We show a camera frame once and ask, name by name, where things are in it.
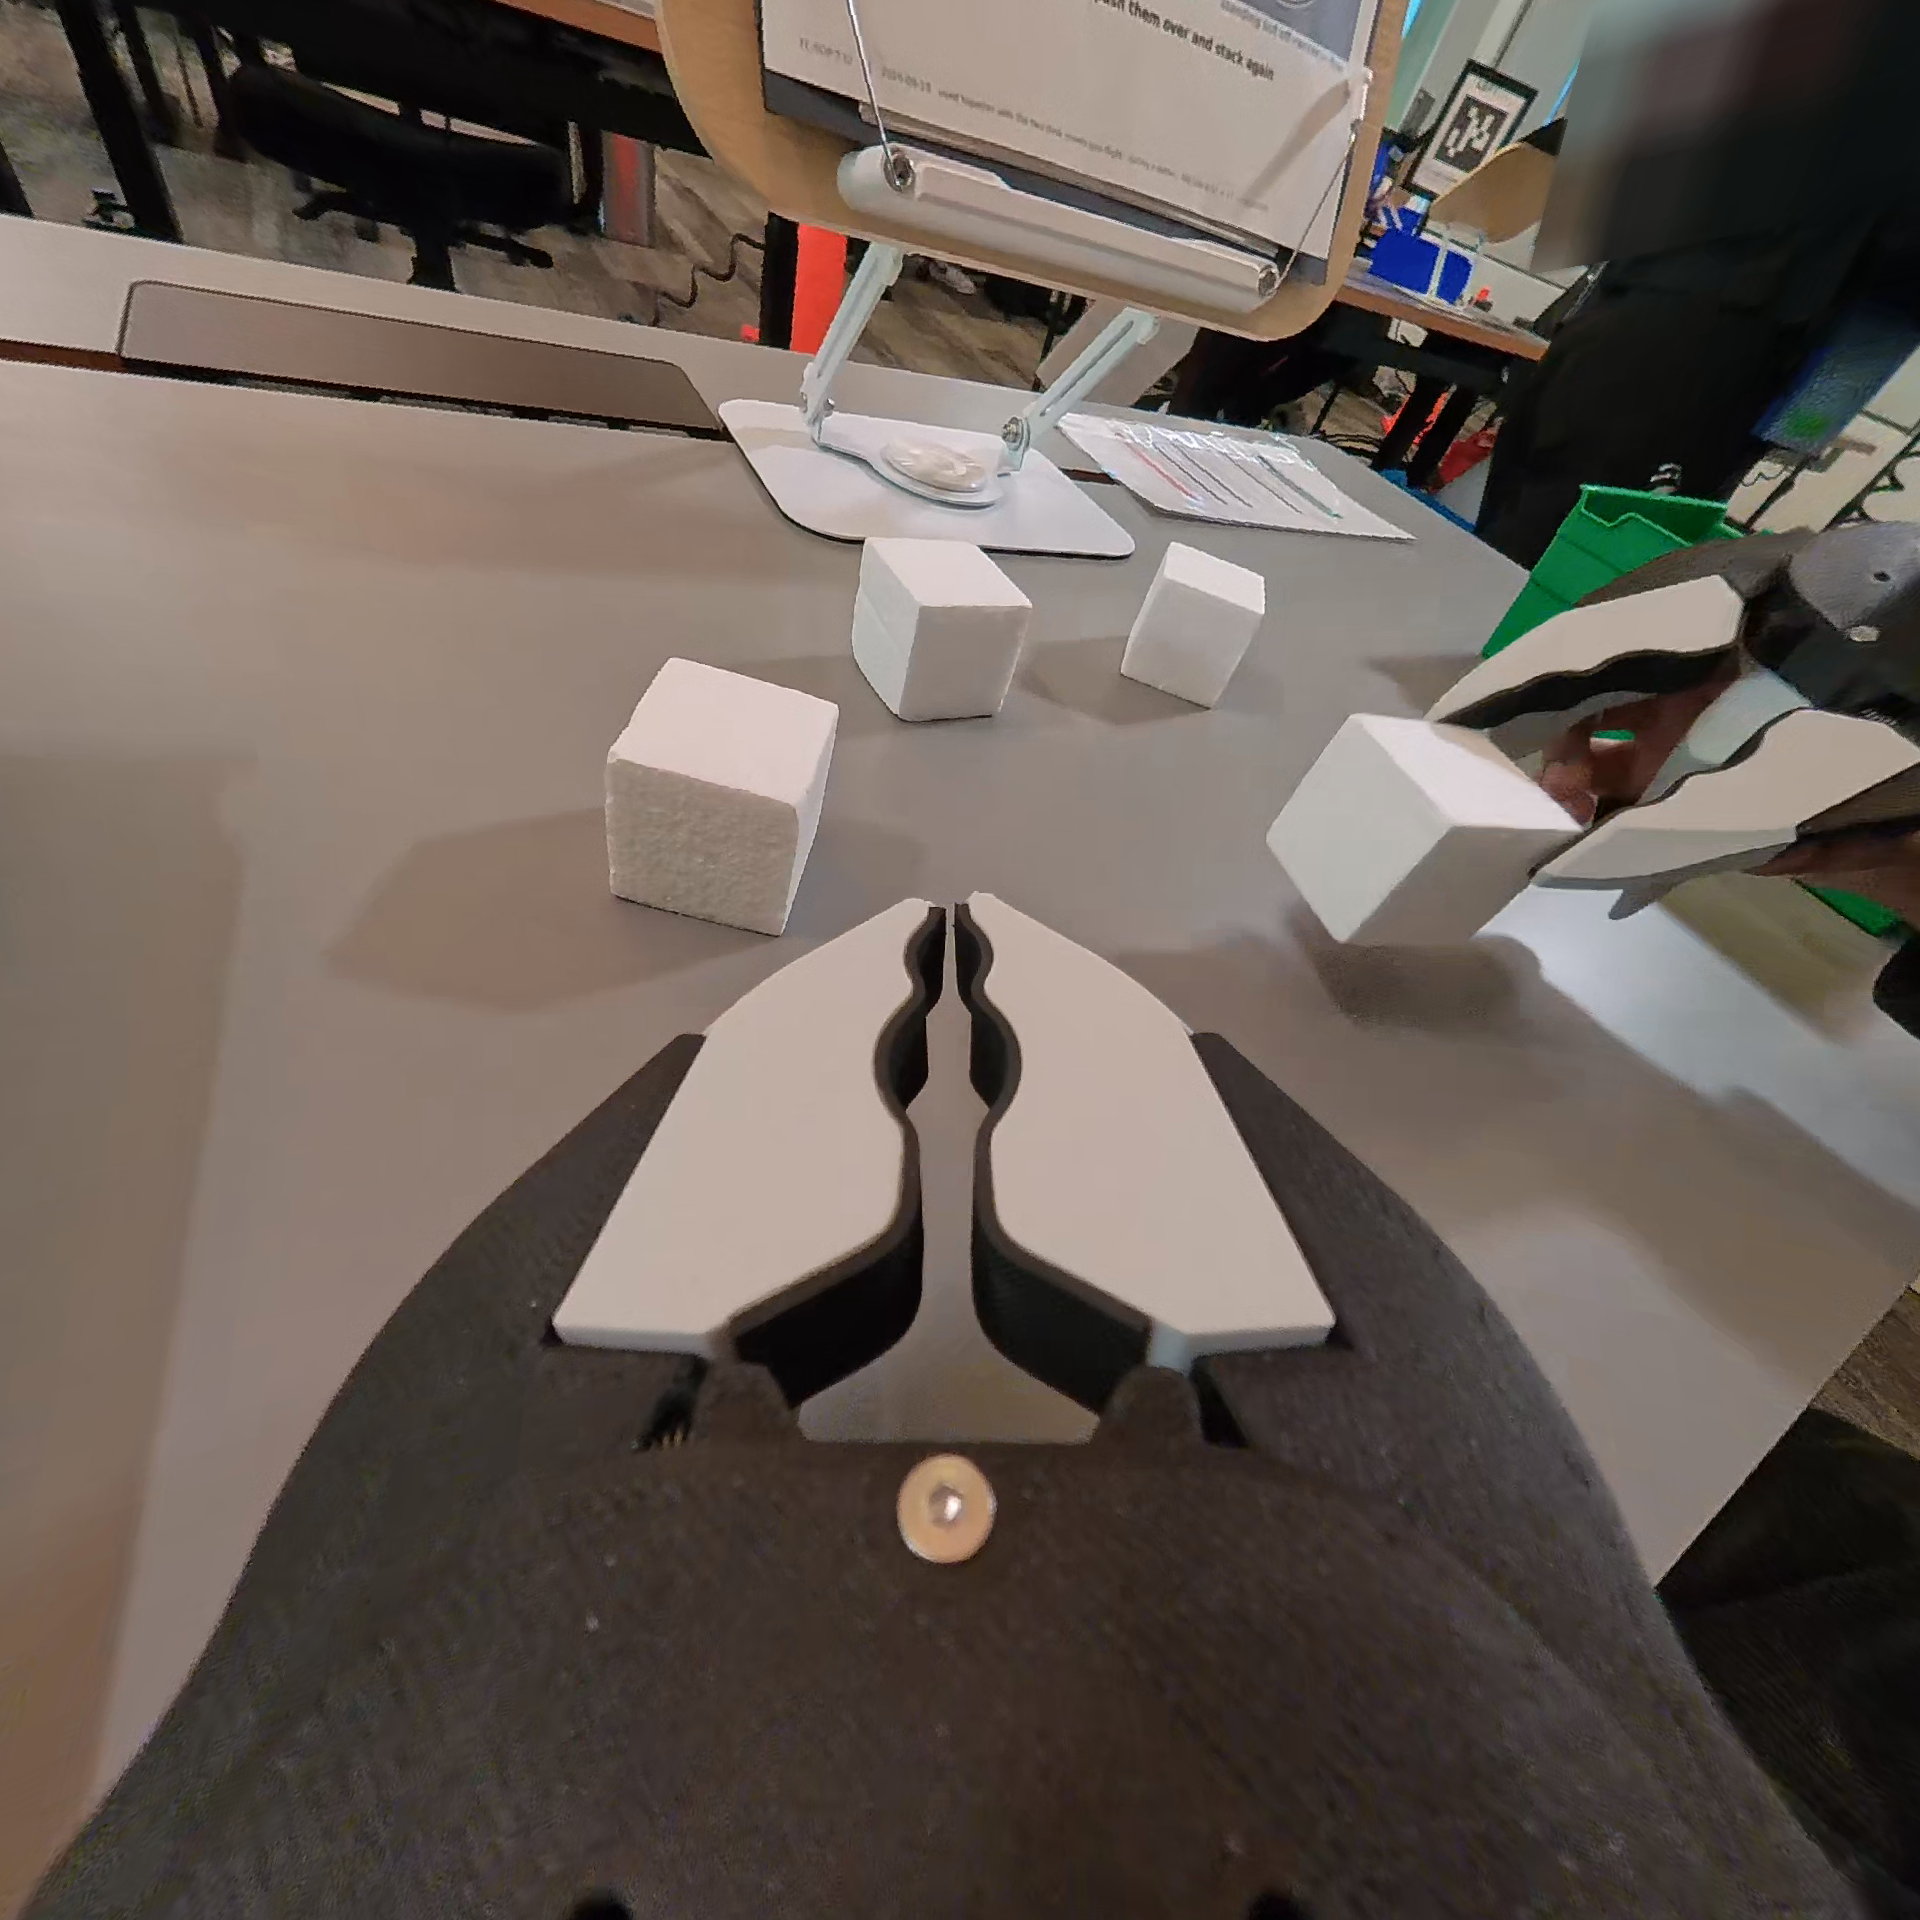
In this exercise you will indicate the wooden-top work table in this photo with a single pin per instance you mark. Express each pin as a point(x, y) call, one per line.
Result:
point(129, 119)

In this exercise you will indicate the grey desk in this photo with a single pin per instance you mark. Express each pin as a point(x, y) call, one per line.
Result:
point(375, 674)

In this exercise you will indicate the laminated paper sheet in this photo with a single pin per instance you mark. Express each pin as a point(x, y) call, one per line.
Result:
point(1244, 488)

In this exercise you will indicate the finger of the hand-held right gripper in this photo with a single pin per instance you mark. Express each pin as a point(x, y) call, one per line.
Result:
point(1621, 630)
point(1770, 795)

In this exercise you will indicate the blue box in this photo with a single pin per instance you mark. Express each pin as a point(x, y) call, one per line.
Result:
point(1425, 271)

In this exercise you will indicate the black and white marker tag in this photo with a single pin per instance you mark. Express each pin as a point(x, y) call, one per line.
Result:
point(1477, 128)

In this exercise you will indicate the person's right hand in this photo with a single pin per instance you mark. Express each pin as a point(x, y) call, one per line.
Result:
point(1621, 758)

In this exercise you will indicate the printed instruction sheet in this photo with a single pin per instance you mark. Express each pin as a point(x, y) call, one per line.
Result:
point(1049, 119)

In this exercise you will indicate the wooden document stand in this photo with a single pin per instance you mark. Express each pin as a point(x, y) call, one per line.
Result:
point(1049, 517)

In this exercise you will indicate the black office chair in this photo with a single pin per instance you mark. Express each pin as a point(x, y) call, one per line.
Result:
point(406, 165)

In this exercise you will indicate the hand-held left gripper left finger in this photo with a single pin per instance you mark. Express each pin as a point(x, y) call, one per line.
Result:
point(751, 1170)

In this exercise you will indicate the green plastic bin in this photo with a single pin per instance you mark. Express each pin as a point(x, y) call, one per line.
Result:
point(1606, 557)

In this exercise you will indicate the wooden side table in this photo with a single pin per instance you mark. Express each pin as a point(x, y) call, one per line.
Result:
point(1441, 333)

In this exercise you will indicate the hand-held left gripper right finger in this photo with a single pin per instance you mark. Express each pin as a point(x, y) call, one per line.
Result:
point(1142, 1170)

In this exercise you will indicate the white foam cube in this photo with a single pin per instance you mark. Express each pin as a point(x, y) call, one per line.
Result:
point(704, 810)
point(1193, 622)
point(938, 630)
point(1394, 825)

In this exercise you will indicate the light grey adjoining table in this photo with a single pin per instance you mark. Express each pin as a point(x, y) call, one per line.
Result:
point(60, 283)

